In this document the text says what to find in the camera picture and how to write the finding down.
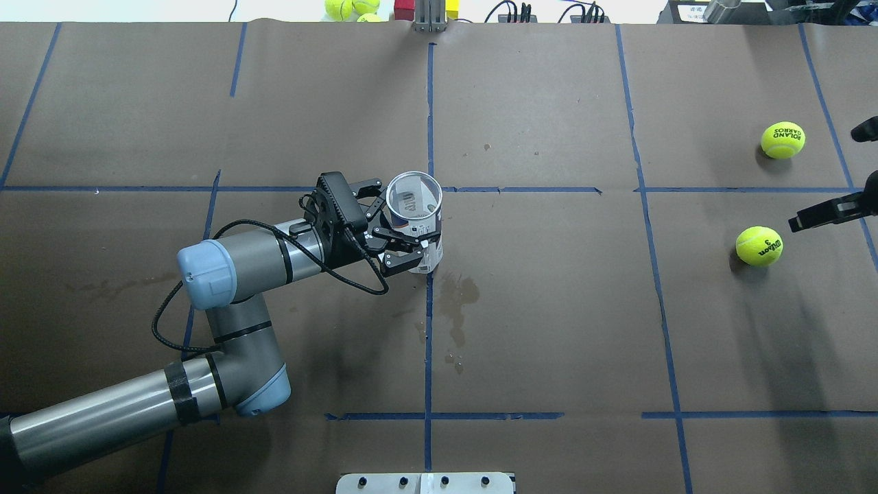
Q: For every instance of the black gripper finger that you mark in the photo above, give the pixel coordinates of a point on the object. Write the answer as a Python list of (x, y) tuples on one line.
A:
[(848, 208), (866, 131)]

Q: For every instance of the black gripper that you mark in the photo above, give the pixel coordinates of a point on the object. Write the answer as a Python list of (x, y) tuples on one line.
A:
[(346, 248)]

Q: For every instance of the Wilson tennis ball can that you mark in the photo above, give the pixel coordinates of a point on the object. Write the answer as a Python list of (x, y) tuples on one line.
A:
[(414, 200)]

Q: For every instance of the yellow Roland Garros tennis ball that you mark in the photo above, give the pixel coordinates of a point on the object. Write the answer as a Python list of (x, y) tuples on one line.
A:
[(782, 140)]

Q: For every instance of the yellow Wilson tennis ball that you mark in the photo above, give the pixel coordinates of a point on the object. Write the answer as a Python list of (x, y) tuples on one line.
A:
[(759, 246)]

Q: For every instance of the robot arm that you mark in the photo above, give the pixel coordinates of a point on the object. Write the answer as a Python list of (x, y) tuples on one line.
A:
[(216, 317)]

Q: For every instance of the yellow tennis ball on desk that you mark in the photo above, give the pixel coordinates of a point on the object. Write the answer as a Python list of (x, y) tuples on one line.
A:
[(338, 10)]

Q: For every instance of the steel cup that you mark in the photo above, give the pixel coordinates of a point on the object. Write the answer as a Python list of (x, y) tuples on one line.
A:
[(720, 12)]

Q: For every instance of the red block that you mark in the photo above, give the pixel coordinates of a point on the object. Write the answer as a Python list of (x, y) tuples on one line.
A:
[(404, 10)]

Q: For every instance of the yellow block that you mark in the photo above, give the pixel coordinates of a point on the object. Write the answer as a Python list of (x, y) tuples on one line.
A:
[(452, 9)]

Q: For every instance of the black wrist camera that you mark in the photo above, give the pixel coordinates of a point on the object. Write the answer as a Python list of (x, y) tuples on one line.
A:
[(339, 210)]

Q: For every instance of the aluminium frame post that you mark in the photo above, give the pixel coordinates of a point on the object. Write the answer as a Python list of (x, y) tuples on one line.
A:
[(430, 16)]

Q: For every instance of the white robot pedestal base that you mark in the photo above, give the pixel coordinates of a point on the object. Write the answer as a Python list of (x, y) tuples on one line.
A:
[(428, 482)]

